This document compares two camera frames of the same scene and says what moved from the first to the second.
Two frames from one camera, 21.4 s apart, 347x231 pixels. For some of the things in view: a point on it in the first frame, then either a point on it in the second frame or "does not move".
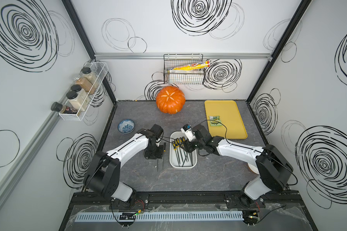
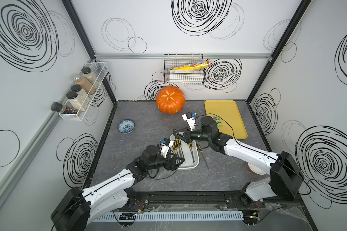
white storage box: [180, 159] does not move
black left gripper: [159, 154] -> [171, 166]
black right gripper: [186, 146] -> [187, 135]
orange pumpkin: [170, 99] does not move
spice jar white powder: [77, 88] does not move
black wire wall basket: [192, 76] does not move
